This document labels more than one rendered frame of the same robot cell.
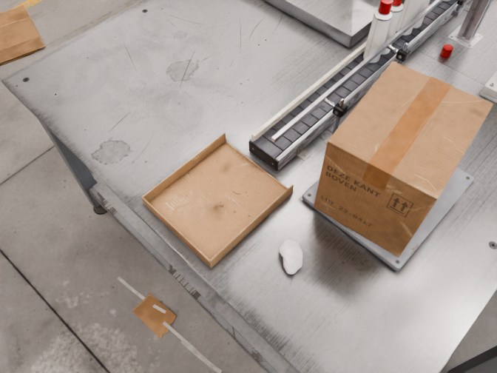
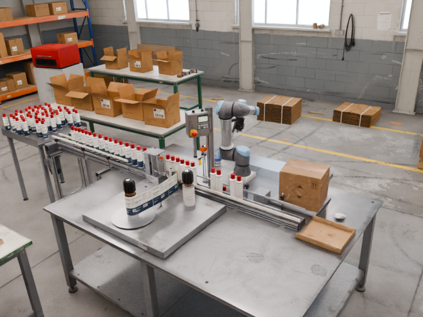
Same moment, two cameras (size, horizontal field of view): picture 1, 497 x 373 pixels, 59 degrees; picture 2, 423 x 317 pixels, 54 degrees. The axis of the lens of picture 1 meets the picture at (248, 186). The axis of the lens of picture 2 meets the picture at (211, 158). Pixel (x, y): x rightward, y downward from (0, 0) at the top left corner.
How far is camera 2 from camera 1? 2.81 m
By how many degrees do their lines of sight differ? 73
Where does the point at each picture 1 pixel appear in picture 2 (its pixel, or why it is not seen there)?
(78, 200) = not seen: outside the picture
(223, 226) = (337, 232)
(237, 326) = (340, 300)
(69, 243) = not seen: outside the picture
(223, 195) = (323, 234)
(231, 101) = (271, 239)
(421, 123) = (304, 166)
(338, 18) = (213, 209)
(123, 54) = (249, 282)
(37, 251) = not seen: outside the picture
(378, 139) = (315, 172)
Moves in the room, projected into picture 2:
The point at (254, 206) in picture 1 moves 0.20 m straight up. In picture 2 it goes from (323, 226) to (326, 201)
